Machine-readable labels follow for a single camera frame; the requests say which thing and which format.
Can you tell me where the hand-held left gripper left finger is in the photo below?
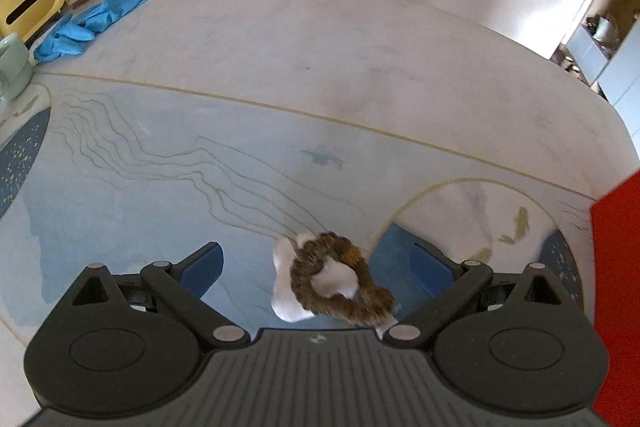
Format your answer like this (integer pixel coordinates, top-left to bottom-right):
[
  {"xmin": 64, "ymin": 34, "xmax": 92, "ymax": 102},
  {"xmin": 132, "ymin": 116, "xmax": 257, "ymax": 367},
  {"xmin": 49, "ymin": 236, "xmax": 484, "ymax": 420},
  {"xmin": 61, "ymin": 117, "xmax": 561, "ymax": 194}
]
[{"xmin": 71, "ymin": 243, "xmax": 252, "ymax": 349}]

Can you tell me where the white cardboard box red edge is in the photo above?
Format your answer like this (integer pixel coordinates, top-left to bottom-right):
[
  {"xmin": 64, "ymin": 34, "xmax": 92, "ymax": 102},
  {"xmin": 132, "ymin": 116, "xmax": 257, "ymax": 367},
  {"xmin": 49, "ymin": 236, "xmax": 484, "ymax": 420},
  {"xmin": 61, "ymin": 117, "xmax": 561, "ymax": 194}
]
[{"xmin": 590, "ymin": 167, "xmax": 640, "ymax": 427}]

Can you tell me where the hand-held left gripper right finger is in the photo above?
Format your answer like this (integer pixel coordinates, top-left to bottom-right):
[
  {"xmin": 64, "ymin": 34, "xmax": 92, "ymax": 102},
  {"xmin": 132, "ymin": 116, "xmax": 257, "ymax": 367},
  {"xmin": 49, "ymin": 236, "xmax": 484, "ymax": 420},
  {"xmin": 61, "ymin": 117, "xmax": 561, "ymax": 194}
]
[{"xmin": 382, "ymin": 243, "xmax": 565, "ymax": 349}]

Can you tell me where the blue rubber glove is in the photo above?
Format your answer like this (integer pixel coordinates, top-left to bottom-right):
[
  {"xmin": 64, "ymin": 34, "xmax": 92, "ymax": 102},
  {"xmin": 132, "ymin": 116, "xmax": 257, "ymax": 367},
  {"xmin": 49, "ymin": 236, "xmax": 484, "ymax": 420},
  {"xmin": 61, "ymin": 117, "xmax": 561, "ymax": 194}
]
[
  {"xmin": 75, "ymin": 0, "xmax": 151, "ymax": 32},
  {"xmin": 34, "ymin": 14, "xmax": 101, "ymax": 62}
]

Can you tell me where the pale green mug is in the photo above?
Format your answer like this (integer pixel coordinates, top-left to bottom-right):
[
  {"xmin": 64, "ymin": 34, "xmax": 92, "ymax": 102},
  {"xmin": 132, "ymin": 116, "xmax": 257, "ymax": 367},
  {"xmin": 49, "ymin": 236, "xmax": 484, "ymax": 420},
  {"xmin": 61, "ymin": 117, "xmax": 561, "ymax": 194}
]
[{"xmin": 0, "ymin": 33, "xmax": 33, "ymax": 102}]

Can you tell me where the white sock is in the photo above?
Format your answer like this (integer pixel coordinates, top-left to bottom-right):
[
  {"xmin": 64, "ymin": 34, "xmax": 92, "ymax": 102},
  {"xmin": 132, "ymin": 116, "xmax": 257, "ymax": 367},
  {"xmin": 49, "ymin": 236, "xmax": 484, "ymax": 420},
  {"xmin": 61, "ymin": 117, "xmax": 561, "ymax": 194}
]
[{"xmin": 271, "ymin": 233, "xmax": 401, "ymax": 340}]

